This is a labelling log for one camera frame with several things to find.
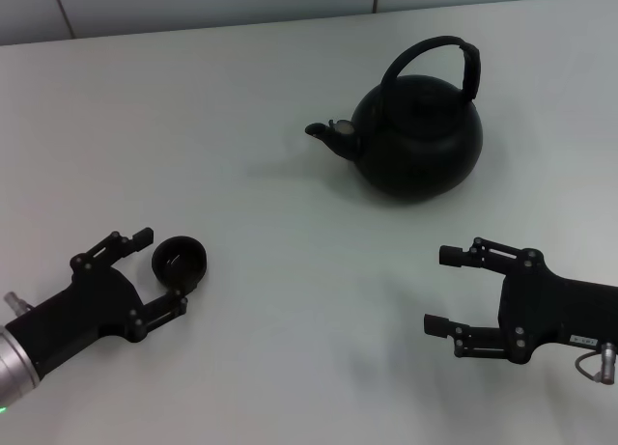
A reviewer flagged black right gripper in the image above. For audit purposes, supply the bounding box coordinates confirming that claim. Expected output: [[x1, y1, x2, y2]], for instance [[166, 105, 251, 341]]
[[423, 236, 618, 365]]

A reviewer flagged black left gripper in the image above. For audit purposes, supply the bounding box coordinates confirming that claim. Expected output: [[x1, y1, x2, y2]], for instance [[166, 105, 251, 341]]
[[3, 227, 190, 379]]

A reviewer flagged small dark teacup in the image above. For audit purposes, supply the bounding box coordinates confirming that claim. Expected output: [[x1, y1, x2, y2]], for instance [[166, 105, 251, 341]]
[[151, 234, 210, 294]]

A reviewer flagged black round teapot with handle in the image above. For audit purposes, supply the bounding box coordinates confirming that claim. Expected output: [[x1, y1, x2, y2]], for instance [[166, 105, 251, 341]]
[[304, 35, 485, 206]]

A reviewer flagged left gripper metal plug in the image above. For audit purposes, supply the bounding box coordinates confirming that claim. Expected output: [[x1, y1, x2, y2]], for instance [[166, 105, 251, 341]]
[[3, 292, 34, 317]]

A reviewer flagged right gripper metal plug cable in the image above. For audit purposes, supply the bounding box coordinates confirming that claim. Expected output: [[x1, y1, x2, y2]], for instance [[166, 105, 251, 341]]
[[574, 340, 618, 384]]

